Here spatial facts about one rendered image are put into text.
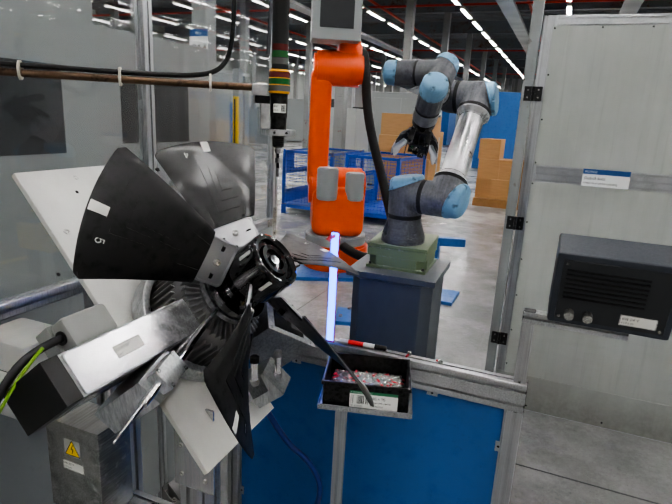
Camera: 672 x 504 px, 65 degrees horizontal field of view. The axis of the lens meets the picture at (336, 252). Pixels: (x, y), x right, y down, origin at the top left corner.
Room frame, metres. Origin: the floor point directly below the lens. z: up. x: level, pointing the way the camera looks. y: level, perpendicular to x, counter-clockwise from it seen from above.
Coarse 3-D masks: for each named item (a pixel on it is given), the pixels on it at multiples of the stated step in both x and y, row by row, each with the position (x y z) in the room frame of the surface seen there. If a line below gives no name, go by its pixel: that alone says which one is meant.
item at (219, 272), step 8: (216, 240) 0.96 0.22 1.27; (224, 240) 0.97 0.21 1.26; (216, 248) 0.96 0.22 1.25; (232, 248) 0.98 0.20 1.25; (208, 256) 0.95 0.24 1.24; (216, 256) 0.96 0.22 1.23; (224, 256) 0.97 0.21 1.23; (232, 256) 0.98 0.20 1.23; (208, 264) 0.95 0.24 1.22; (224, 264) 0.97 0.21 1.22; (200, 272) 0.94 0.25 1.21; (208, 272) 0.95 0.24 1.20; (216, 272) 0.96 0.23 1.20; (224, 272) 0.97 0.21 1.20; (200, 280) 0.94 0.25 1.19; (208, 280) 0.95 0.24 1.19; (216, 280) 0.96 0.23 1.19
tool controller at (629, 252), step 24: (576, 240) 1.22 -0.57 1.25; (600, 240) 1.21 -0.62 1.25; (624, 240) 1.21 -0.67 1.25; (576, 264) 1.15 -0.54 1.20; (600, 264) 1.14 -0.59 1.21; (624, 264) 1.12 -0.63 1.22; (648, 264) 1.10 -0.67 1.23; (552, 288) 1.19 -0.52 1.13; (576, 288) 1.17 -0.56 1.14; (600, 288) 1.14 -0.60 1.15; (624, 288) 1.12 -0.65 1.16; (648, 288) 1.11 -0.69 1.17; (552, 312) 1.20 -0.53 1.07; (576, 312) 1.18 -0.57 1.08; (600, 312) 1.16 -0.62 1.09; (624, 312) 1.14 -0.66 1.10; (648, 312) 1.12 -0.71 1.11; (648, 336) 1.13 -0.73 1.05
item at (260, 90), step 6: (252, 84) 1.08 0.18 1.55; (258, 84) 1.08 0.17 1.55; (264, 84) 1.09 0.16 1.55; (252, 90) 1.08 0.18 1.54; (258, 90) 1.08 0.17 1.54; (264, 90) 1.09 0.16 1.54; (258, 96) 1.08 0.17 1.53; (264, 96) 1.08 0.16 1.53; (258, 102) 1.08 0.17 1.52; (264, 102) 1.08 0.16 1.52; (264, 108) 1.09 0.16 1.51; (264, 114) 1.09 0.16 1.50; (264, 120) 1.09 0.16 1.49; (264, 126) 1.09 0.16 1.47; (264, 132) 1.08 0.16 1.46; (270, 132) 1.08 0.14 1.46; (276, 132) 1.07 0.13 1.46; (282, 132) 1.08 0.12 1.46; (288, 132) 1.08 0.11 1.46; (294, 132) 1.10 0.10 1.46
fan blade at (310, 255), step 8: (288, 240) 1.32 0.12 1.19; (296, 240) 1.33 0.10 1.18; (304, 240) 1.35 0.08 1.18; (288, 248) 1.25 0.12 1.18; (296, 248) 1.26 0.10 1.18; (304, 248) 1.27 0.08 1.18; (312, 248) 1.30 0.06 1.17; (320, 248) 1.33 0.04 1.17; (296, 256) 1.17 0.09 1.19; (304, 256) 1.18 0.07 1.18; (312, 256) 1.21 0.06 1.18; (320, 256) 1.24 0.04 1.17; (328, 256) 1.27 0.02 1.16; (336, 256) 1.32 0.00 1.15; (312, 264) 1.14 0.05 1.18; (320, 264) 1.16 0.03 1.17; (328, 264) 1.19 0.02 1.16; (336, 264) 1.23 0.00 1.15; (344, 264) 1.28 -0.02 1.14; (352, 272) 1.25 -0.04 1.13
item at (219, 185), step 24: (192, 144) 1.20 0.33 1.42; (216, 144) 1.23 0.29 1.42; (240, 144) 1.26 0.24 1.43; (168, 168) 1.14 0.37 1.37; (192, 168) 1.15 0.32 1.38; (216, 168) 1.17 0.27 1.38; (240, 168) 1.19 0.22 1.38; (192, 192) 1.12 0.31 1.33; (216, 192) 1.12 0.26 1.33; (240, 192) 1.13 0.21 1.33; (216, 216) 1.08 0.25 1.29; (240, 216) 1.09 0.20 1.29
